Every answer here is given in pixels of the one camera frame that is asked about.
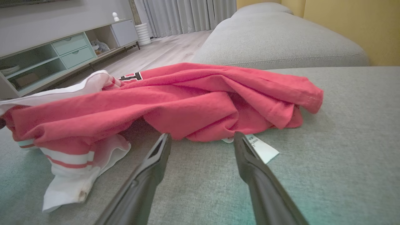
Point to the white ribbed vase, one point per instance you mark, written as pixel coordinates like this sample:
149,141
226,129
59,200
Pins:
143,34

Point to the grey pleated curtain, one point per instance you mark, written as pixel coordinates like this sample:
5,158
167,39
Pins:
187,15

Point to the stacked white plates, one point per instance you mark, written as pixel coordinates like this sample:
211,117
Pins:
9,70

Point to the grey fabric sofa seat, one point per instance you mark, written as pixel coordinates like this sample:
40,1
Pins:
343,156

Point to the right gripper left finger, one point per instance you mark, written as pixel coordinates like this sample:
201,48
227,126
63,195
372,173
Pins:
140,187

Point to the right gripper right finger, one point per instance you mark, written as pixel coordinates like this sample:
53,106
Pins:
265,193

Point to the pale grey cabinet door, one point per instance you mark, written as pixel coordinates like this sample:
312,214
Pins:
125,31

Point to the grey plush toy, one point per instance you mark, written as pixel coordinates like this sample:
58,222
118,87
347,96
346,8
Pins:
100,46

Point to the white mint TV cabinet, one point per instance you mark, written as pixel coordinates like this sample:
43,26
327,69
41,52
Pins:
31,51

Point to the grey fabric sofa section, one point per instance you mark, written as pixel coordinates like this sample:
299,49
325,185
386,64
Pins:
265,40

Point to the dark television screen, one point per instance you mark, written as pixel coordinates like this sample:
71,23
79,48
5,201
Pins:
18,2

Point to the brown flat box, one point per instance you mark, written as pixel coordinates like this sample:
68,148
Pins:
27,80

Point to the mint green cabinet drawer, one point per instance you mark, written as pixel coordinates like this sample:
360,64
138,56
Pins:
78,57
70,44

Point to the red shirt white striped sleeves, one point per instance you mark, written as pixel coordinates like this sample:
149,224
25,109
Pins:
187,103

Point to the small white figurine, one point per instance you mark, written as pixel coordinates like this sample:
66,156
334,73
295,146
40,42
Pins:
115,17

